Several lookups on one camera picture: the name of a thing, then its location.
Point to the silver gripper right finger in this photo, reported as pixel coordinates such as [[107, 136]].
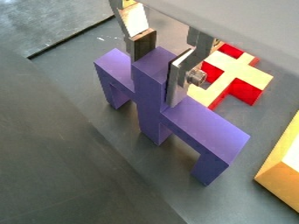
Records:
[[185, 67]]

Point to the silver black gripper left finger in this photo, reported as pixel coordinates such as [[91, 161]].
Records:
[[139, 35]]

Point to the purple branched puzzle piece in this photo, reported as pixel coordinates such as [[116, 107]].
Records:
[[139, 82]]

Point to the yellow wooden board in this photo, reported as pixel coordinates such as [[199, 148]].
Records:
[[277, 175]]

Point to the red branched puzzle piece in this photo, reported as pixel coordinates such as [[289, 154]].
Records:
[[232, 76]]

